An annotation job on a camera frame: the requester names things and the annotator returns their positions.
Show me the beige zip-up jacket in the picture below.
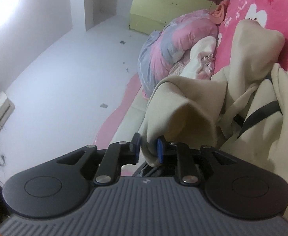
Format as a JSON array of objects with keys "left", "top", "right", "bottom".
[{"left": 140, "top": 20, "right": 288, "bottom": 220}]

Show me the white padded headboard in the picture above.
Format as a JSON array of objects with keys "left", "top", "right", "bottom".
[{"left": 93, "top": 75, "right": 150, "bottom": 153}]

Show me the pink checkered knit blanket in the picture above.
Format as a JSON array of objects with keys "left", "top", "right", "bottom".
[{"left": 169, "top": 61, "right": 186, "bottom": 76}]

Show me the cream fleece garment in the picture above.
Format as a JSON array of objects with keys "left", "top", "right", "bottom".
[{"left": 180, "top": 36, "right": 217, "bottom": 79}]

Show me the pink grey rolled duvet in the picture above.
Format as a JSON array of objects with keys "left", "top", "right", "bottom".
[{"left": 137, "top": 9, "right": 218, "bottom": 99}]

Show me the salmon orange cloth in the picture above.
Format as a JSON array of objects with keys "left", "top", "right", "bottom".
[{"left": 209, "top": 0, "right": 230, "bottom": 25}]

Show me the yellow-green wardrobe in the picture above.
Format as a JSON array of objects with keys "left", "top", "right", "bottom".
[{"left": 129, "top": 0, "right": 216, "bottom": 35}]

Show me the pink floral bed blanket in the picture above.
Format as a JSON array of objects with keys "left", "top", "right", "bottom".
[{"left": 215, "top": 0, "right": 288, "bottom": 72}]

